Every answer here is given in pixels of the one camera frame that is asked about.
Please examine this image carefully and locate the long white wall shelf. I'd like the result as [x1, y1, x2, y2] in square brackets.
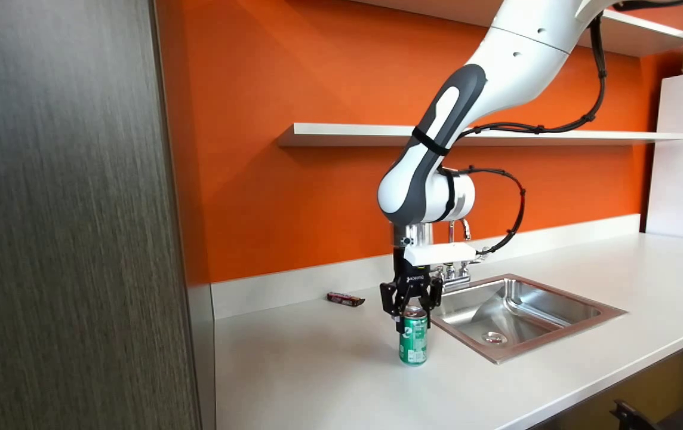
[274, 120, 683, 151]

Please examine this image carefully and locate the white wall shelf under ceiling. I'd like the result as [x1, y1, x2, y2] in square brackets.
[356, 0, 683, 59]

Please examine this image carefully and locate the chrome sink faucet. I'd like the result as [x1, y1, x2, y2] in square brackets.
[436, 216, 477, 292]

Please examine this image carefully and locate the stainless steel sink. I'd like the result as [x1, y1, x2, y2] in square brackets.
[428, 272, 629, 367]

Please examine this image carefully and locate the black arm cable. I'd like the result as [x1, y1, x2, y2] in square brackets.
[440, 0, 683, 259]

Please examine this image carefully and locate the green drink can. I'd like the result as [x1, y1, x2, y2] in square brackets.
[396, 296, 432, 367]

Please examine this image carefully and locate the small dark flat bar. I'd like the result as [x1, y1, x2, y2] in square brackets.
[326, 292, 368, 309]

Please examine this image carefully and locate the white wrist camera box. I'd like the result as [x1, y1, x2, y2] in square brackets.
[401, 238, 481, 270]

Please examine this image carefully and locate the dark wood cabinet panel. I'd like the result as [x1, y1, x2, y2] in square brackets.
[0, 0, 206, 430]

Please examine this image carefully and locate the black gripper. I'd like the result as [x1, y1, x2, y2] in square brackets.
[377, 245, 446, 333]

